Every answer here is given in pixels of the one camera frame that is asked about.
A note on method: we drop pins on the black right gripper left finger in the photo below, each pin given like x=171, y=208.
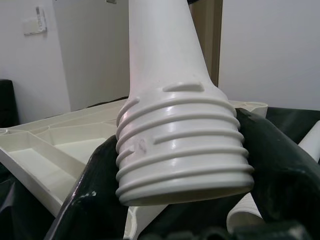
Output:
x=95, y=195

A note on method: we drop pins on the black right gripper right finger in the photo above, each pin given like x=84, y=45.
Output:
x=282, y=175

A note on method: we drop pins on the white plastic children table top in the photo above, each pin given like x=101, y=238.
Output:
x=50, y=155

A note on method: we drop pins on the white plastic table leg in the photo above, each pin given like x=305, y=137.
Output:
x=246, y=210
x=175, y=125

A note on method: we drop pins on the brown wooden door frame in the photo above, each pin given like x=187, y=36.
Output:
x=215, y=50

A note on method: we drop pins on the white wall switch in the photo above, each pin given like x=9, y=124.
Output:
x=35, y=25

